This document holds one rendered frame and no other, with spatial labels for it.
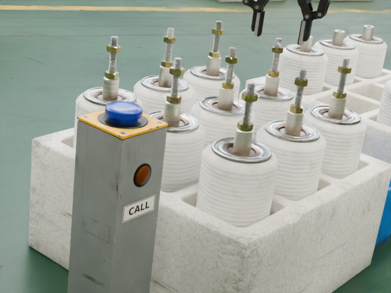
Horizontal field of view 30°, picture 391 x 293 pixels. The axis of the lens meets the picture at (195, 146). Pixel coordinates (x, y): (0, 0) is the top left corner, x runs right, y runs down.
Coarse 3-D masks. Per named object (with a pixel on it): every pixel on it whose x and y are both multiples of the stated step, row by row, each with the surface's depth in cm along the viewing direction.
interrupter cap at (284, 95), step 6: (258, 84) 118; (264, 84) 118; (258, 90) 116; (282, 90) 117; (288, 90) 117; (258, 96) 112; (264, 96) 113; (270, 96) 114; (276, 96) 114; (282, 96) 114; (288, 96) 114
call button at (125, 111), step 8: (112, 104) 78; (120, 104) 78; (128, 104) 79; (136, 104) 79; (112, 112) 76; (120, 112) 76; (128, 112) 76; (136, 112) 77; (112, 120) 77; (120, 120) 77; (128, 120) 77; (136, 120) 78
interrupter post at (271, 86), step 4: (268, 76) 113; (268, 80) 114; (272, 80) 113; (276, 80) 113; (268, 84) 114; (272, 84) 113; (276, 84) 114; (264, 88) 115; (268, 88) 114; (272, 88) 114; (276, 88) 114; (264, 92) 115; (268, 92) 114; (272, 92) 114; (276, 92) 114
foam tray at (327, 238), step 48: (48, 144) 104; (48, 192) 106; (192, 192) 95; (336, 192) 100; (384, 192) 113; (48, 240) 108; (192, 240) 89; (240, 240) 85; (288, 240) 92; (336, 240) 104; (192, 288) 91; (240, 288) 86; (288, 288) 97; (336, 288) 111
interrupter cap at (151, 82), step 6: (144, 78) 114; (150, 78) 114; (156, 78) 115; (144, 84) 111; (150, 84) 111; (156, 84) 113; (180, 84) 113; (186, 84) 114; (156, 90) 110; (162, 90) 109; (168, 90) 110; (180, 90) 110; (186, 90) 112
